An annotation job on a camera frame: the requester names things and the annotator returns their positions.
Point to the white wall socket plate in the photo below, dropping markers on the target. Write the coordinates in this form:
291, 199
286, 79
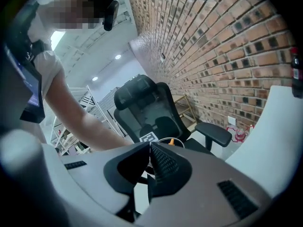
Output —
232, 120

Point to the wooden shelf unit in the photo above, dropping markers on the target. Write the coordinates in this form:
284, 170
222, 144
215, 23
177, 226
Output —
187, 110

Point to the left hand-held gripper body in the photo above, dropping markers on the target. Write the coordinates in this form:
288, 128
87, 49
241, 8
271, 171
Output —
148, 137

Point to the person's left forearm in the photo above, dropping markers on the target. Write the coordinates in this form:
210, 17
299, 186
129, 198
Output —
87, 122

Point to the black chest camera rig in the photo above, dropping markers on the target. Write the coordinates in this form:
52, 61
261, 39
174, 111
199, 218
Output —
21, 27

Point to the black mesh office chair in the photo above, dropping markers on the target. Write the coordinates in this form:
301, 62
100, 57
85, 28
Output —
151, 107

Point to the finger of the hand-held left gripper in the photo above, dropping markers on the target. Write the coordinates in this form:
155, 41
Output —
99, 171
201, 193

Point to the person's head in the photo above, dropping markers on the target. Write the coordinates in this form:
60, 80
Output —
75, 6

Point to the white metal rack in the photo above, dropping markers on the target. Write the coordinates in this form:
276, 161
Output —
94, 110

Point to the chest-mounted monitor screen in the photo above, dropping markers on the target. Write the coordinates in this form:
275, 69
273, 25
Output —
30, 86

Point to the white table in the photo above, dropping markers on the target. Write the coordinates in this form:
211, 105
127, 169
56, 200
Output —
265, 138

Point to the red-capped cola bottle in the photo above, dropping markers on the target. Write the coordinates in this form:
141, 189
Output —
297, 74

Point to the person's white shirt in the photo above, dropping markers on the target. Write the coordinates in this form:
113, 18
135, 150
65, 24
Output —
49, 67

